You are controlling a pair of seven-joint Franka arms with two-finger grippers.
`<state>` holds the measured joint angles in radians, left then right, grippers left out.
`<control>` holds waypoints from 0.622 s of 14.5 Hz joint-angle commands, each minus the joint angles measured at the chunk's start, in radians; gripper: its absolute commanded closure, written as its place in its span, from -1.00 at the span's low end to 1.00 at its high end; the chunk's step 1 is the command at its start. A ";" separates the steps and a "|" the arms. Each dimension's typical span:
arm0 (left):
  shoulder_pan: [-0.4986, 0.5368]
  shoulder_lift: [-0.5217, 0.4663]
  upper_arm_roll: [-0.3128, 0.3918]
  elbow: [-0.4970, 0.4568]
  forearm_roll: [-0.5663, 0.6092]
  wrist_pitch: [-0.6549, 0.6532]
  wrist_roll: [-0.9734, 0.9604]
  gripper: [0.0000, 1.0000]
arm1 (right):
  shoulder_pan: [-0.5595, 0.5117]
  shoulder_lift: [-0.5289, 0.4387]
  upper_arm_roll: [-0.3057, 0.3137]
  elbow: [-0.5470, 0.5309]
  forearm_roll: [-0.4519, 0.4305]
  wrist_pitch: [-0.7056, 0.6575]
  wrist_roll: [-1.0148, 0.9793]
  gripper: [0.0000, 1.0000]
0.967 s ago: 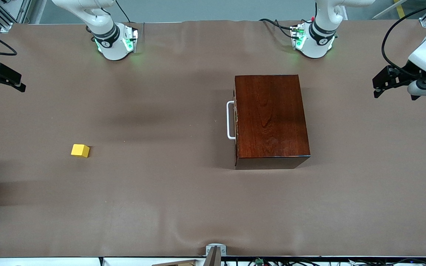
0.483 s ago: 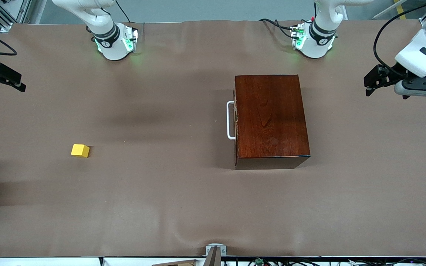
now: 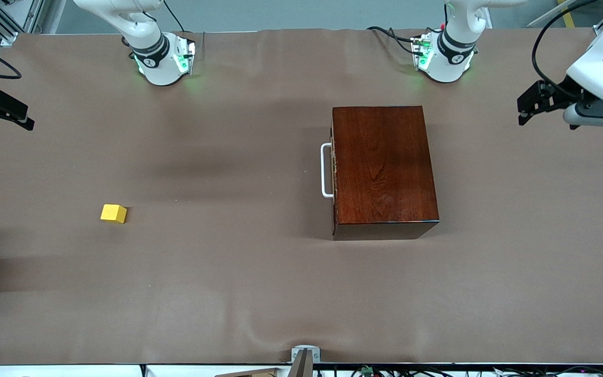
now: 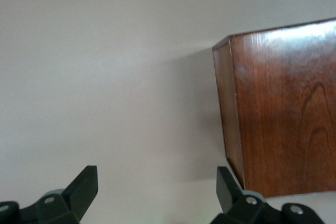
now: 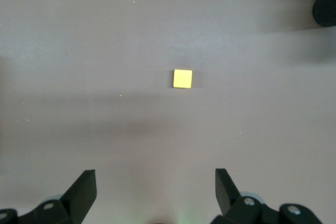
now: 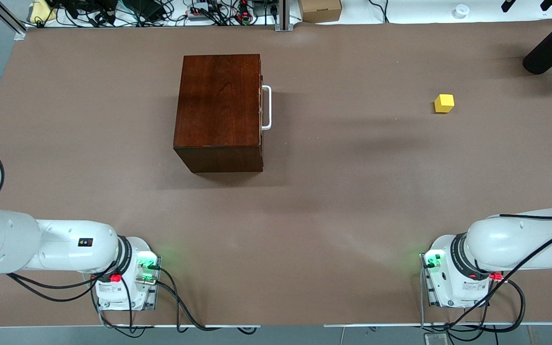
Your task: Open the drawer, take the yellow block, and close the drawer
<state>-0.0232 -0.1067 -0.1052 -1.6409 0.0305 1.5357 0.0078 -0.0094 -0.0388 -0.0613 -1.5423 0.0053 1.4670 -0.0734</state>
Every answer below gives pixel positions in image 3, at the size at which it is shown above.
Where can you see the yellow block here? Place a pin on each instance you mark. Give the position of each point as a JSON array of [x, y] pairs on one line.
[[113, 213]]

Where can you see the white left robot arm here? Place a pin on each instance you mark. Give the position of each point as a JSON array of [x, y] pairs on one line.
[[453, 57]]

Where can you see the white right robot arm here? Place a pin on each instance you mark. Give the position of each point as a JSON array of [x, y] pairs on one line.
[[157, 68]]

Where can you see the dark brown wooden cabinet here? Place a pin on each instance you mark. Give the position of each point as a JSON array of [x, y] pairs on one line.
[[385, 167]]

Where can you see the large table cover mat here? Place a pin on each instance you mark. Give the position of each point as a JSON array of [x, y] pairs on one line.
[[176, 288]]

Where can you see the green terminal connector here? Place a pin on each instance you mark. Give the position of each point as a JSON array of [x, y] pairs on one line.
[[367, 370]]

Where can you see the light wooden board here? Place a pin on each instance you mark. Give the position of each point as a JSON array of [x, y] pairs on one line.
[[249, 373]]

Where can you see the metal arm base bracket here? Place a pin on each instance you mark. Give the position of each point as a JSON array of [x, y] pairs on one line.
[[189, 52], [419, 52]]

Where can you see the grey metal clamp bracket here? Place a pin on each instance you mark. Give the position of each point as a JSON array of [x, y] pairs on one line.
[[305, 353]]

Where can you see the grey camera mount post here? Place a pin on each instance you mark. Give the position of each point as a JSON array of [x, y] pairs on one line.
[[301, 366]]

